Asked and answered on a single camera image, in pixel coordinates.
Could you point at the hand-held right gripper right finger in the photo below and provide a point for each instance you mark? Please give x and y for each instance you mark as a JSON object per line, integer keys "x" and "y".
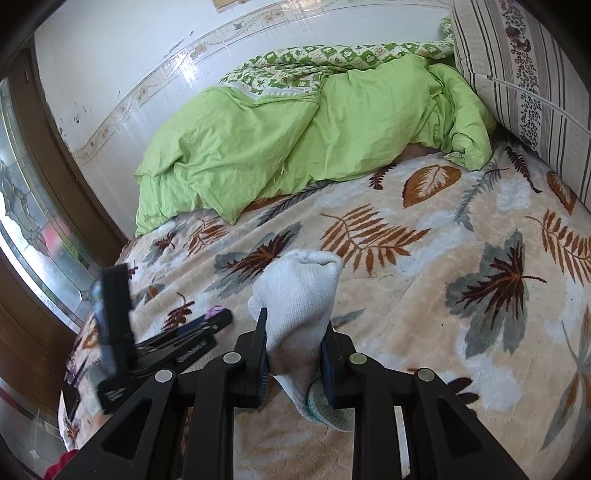
{"x": 330, "y": 374}

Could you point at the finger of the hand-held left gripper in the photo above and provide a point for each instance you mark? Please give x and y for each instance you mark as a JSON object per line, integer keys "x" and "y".
{"x": 194, "y": 350}
{"x": 207, "y": 321}

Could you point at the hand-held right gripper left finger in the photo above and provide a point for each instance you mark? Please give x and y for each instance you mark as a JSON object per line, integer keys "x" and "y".
{"x": 258, "y": 369}

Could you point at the white sock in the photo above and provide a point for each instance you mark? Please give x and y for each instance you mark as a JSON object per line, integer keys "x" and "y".
{"x": 295, "y": 295}

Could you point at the red plastic bag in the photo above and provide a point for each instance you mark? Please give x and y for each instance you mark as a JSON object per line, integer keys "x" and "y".
{"x": 60, "y": 468}

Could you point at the stained glass wooden door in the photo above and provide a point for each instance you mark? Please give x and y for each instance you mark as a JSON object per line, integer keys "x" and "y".
{"x": 37, "y": 230}

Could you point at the leaf print fleece blanket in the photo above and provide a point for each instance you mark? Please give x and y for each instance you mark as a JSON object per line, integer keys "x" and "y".
{"x": 415, "y": 300}

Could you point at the green quilt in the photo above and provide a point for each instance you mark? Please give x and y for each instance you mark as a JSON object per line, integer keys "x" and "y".
{"x": 277, "y": 152}

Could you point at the striped floral cushion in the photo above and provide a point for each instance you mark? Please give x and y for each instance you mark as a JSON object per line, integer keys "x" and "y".
{"x": 498, "y": 60}

